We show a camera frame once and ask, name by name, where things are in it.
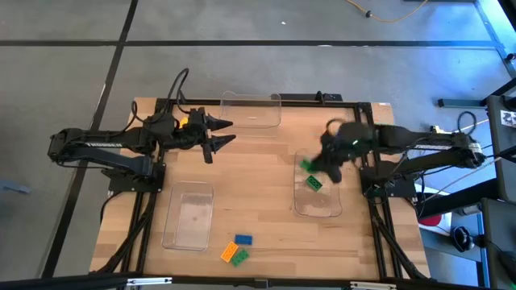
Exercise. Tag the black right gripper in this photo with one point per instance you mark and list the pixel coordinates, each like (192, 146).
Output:
(342, 147)

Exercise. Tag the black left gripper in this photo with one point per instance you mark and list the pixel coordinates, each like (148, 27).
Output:
(195, 135)

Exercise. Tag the green toy brick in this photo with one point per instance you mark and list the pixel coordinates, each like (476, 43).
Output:
(240, 258)
(306, 165)
(313, 183)

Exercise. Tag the orange-yellow toy brick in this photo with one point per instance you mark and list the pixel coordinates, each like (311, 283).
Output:
(229, 252)

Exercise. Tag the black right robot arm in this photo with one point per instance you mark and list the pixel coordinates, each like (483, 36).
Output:
(411, 136)

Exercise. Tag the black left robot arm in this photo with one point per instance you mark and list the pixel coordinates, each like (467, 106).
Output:
(109, 142)

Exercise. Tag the yellow toy brick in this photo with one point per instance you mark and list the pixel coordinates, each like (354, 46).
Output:
(184, 121)

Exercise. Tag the clear plastic tray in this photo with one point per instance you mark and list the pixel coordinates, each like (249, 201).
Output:
(250, 113)
(188, 217)
(318, 203)

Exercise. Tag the blue toy brick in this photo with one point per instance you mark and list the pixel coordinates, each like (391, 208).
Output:
(243, 239)

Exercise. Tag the white power strip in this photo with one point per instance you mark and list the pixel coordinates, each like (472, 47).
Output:
(434, 129)

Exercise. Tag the red-orange round object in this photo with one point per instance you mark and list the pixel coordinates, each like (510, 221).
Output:
(430, 220)

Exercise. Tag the thick black bar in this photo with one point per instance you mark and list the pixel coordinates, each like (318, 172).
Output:
(459, 197)

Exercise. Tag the grey desk foot bar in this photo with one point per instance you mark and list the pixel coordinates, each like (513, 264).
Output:
(461, 102)

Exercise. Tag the black round device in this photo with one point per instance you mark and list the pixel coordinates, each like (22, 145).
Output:
(463, 238)

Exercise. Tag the dark bin with sticker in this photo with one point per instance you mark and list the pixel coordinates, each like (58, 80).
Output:
(502, 161)

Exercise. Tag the dark grey bin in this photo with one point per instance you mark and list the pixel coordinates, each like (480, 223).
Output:
(496, 225)

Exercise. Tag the grey flat bar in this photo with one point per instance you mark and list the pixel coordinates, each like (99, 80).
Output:
(14, 187)

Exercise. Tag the metal desk leg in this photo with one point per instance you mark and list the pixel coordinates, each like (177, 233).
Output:
(493, 36)

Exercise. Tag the black frame clamp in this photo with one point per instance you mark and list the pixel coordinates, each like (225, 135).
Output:
(182, 98)
(320, 97)

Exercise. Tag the silver metal bracket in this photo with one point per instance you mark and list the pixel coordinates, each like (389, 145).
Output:
(373, 286)
(149, 281)

